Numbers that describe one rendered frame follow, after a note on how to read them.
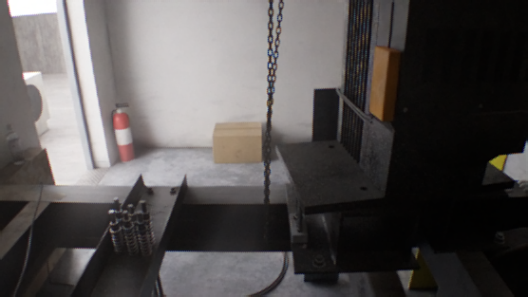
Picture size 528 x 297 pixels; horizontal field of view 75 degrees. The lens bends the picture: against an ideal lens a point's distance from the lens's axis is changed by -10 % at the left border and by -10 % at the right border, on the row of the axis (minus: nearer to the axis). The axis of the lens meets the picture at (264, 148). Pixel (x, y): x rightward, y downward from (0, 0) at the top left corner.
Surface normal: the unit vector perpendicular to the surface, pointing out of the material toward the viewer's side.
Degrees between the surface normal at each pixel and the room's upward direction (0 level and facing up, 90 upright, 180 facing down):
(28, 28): 90
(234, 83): 90
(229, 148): 90
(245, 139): 90
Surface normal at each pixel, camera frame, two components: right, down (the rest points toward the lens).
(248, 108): 0.00, 0.42
